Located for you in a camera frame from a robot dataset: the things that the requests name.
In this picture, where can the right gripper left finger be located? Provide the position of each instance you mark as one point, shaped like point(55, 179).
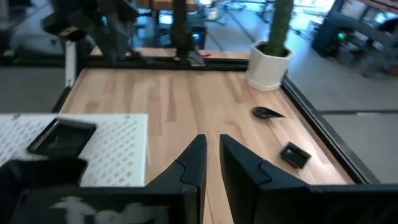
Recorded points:
point(192, 161)

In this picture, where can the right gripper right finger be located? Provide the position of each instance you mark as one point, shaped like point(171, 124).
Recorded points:
point(239, 168)

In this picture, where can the small black square plate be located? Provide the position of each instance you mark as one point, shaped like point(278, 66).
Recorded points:
point(294, 155)
point(62, 138)

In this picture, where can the black teardrop mini plate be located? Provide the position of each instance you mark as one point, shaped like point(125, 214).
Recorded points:
point(264, 112)

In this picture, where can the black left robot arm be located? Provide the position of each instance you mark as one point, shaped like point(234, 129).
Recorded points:
point(182, 37)

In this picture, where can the white perforated raised tray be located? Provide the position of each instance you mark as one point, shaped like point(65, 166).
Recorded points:
point(118, 149)

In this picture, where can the white faceted plant pot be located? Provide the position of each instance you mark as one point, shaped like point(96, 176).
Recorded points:
point(267, 71)

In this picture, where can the tall green cactus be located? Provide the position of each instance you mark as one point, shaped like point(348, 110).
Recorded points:
point(280, 28)

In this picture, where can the dark blue equipment rack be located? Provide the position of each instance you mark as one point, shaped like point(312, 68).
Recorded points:
point(335, 34)

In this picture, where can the white vertical post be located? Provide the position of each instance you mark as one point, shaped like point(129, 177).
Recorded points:
point(70, 63)

